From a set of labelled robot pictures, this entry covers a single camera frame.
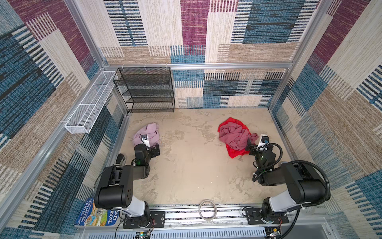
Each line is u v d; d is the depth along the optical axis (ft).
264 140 2.49
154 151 2.84
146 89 3.59
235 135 3.13
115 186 1.52
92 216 2.39
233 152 3.07
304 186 1.48
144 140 2.68
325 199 1.41
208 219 2.40
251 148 2.70
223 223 2.39
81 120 2.31
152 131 3.42
